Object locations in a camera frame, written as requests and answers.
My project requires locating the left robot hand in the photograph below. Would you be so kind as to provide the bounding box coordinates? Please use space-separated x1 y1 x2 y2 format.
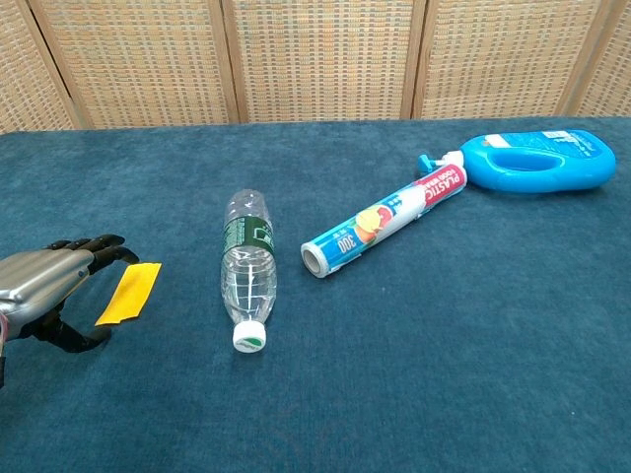
0 234 141 354

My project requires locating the yellow tape strip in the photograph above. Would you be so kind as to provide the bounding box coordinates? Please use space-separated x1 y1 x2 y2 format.
94 261 163 327

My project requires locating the clear plastic water bottle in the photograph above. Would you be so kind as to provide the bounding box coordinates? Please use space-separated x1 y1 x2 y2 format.
220 188 278 355

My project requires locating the blue table cloth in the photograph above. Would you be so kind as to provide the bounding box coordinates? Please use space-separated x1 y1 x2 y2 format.
0 115 631 473

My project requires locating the plastic food wrap roll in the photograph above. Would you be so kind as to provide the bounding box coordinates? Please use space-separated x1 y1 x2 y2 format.
300 164 468 281

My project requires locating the woven bamboo folding screen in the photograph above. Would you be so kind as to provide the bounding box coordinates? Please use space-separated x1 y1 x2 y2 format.
0 0 631 135

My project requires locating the blue detergent pump bottle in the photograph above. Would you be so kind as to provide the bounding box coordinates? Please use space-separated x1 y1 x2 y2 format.
418 129 618 194

